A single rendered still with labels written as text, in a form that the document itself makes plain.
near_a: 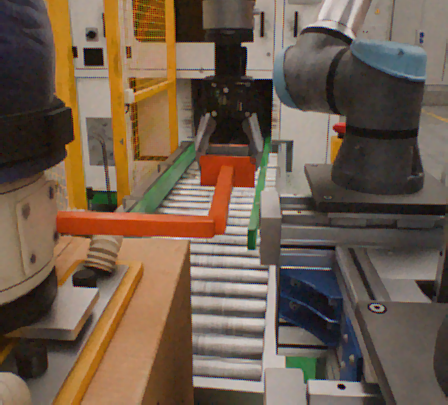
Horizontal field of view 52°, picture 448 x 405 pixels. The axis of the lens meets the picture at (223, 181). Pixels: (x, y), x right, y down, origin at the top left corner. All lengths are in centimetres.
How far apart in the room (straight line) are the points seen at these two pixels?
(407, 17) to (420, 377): 972
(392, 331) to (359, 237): 38
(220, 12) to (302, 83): 23
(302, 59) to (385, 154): 22
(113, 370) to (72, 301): 9
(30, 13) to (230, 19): 30
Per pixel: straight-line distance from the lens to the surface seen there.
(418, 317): 45
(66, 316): 52
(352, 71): 77
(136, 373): 52
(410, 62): 75
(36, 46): 45
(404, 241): 81
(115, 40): 211
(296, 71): 83
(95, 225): 52
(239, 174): 71
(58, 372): 50
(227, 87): 66
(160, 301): 62
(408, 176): 77
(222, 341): 122
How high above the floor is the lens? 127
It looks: 17 degrees down
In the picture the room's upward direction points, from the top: straight up
